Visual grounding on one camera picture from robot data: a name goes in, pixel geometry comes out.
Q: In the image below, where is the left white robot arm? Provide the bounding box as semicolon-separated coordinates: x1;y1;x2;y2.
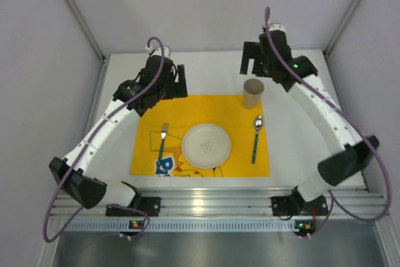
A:
49;54;188;209

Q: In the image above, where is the perforated cable duct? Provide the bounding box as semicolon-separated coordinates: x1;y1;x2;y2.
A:
66;218;315;233

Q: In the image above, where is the left aluminium frame post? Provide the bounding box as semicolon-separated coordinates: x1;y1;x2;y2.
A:
64;0;105;61

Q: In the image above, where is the aluminium mounting rail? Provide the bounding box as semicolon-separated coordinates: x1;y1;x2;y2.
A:
49;187;390;218

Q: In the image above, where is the fork with green handle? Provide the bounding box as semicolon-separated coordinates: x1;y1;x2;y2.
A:
156;123;169;168

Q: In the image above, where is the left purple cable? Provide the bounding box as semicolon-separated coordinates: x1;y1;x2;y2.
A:
42;37;166;243

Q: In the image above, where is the spoon with green handle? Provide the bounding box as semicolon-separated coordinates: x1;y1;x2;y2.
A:
251;115;264;164

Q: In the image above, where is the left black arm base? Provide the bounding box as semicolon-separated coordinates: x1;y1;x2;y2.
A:
106;196;161;217

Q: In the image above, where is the cream round plate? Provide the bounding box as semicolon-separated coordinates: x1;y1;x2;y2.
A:
181;123;231;169

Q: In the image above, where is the aluminium frame post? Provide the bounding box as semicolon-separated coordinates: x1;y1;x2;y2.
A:
322;0;364;59
64;0;105;61

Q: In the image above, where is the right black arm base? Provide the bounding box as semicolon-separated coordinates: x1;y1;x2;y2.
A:
271;187;329;218

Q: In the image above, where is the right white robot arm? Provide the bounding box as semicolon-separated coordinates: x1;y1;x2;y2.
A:
240;24;379;203

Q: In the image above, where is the right aluminium frame post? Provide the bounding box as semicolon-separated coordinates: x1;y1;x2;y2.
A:
322;0;364;59

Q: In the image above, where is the yellow Pikachu cloth placemat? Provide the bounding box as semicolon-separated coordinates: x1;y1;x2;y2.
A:
130;95;270;178

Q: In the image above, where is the beige paper cup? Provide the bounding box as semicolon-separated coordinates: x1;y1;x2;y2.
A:
243;78;264;109

